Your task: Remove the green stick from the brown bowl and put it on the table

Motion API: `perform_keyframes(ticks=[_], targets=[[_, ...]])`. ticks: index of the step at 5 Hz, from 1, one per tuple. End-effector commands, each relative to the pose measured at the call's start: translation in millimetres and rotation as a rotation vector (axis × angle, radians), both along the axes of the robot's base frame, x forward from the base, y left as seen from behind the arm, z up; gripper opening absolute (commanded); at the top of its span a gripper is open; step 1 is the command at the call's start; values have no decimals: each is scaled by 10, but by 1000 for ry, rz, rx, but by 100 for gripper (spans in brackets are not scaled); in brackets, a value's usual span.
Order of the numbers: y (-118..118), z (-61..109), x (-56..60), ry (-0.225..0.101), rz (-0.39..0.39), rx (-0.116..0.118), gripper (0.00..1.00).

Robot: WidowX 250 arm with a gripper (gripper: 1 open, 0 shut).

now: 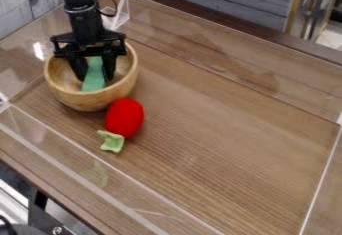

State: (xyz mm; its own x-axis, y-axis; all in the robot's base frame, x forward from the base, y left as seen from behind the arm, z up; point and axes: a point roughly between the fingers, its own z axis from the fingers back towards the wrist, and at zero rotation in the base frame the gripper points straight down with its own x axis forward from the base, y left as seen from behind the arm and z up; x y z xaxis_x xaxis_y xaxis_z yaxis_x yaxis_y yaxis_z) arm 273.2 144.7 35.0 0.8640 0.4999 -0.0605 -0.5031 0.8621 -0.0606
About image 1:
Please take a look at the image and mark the green rectangular stick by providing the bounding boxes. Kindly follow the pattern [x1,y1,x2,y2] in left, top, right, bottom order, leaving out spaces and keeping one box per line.
[81,57,107,92]

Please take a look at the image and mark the black table leg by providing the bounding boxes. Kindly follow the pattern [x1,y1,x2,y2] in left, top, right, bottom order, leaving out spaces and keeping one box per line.
[28,188,48,227]

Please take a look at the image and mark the black cable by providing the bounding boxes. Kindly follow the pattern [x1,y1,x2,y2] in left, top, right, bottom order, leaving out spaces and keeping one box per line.
[0,213,18,235]

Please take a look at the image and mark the gold metal chair frame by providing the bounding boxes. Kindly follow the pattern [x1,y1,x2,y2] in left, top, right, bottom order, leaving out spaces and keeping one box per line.
[286,0,336,42]

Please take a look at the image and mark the red plush strawberry toy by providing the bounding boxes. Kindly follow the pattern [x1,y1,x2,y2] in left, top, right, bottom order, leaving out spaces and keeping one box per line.
[97,97,144,153]

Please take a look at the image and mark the clear acrylic stand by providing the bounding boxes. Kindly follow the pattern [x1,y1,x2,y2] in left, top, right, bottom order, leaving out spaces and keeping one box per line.
[101,0,129,31]

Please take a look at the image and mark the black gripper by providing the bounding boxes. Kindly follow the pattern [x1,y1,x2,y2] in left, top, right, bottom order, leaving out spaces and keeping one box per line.
[51,30,127,81]

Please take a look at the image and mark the brown wooden bowl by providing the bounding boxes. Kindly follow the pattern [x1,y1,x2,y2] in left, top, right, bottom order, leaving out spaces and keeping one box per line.
[44,43,139,112]

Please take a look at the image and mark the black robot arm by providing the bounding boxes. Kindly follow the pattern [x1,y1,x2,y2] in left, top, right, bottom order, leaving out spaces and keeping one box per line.
[51,0,127,81]

